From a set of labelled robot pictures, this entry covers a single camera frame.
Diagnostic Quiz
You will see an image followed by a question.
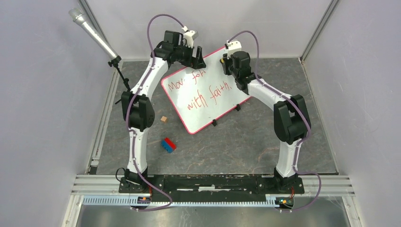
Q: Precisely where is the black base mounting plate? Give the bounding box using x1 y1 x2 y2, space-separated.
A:
119 174 305 203

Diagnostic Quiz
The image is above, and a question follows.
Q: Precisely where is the red blue toy block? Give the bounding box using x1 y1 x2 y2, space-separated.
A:
161 138 176 153

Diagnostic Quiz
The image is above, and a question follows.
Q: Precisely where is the silver microphone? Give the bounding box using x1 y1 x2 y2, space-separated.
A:
69 8 121 67

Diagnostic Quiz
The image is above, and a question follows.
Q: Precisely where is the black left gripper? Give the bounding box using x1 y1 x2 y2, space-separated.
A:
173 41 205 70

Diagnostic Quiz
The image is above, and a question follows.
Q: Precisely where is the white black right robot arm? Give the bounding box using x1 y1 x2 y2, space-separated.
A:
220 51 311 193

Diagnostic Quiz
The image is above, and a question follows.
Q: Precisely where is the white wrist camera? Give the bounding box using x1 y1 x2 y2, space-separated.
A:
182 26 199 48
225 40 242 59

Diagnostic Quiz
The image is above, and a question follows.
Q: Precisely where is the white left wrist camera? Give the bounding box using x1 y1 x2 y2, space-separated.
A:
182 26 199 48

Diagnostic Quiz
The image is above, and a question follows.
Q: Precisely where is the pink framed whiteboard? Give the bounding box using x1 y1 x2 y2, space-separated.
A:
161 47 250 134

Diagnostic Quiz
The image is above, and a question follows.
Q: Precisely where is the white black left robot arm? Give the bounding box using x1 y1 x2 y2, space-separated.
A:
121 30 206 193

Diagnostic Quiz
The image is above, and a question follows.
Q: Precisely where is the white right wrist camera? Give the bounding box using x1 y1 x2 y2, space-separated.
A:
225 40 242 59

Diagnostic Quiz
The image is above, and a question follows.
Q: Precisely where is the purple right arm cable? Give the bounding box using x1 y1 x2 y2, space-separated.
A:
226 30 322 213

